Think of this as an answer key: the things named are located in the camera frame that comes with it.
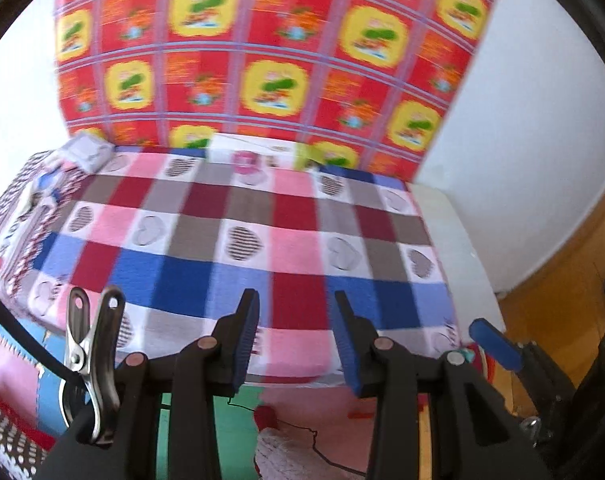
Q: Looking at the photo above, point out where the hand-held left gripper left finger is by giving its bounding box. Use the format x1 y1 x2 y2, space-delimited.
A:
42 289 260 480

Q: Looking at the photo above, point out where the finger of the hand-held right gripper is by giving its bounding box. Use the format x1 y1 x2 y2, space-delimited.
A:
469 318 577 411

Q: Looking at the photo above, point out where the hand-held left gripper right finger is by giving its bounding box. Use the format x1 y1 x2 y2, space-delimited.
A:
334 289 552 480

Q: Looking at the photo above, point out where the red bucket with green rim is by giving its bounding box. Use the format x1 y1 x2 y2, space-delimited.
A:
460 345 501 386

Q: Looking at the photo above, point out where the white box with green end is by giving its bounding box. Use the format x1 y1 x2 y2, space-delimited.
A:
207 133 329 172

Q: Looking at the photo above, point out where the metal spring clip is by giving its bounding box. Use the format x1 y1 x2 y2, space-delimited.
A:
65 286 126 448
519 415 543 443

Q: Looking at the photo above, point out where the person's left red slipper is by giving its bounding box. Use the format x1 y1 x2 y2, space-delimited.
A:
255 407 280 431

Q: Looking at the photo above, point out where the checked heart print blanket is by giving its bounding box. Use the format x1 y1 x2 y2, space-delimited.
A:
0 142 463 386

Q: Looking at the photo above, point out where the small pink packet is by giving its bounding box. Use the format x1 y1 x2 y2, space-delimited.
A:
232 150 267 187

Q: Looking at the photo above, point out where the white tissue packet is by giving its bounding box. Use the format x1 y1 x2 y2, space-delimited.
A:
57 131 116 172

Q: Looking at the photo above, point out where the brown polka dot cloth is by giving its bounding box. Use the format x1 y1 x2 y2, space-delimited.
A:
0 385 58 480

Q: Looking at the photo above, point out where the thin black cable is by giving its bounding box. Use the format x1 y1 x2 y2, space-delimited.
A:
227 397 371 476

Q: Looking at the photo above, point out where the thick black cable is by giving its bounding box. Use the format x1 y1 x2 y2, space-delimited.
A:
0 280 83 391

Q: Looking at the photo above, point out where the red floral wall cloth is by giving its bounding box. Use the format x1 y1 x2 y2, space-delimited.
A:
52 0 501 181

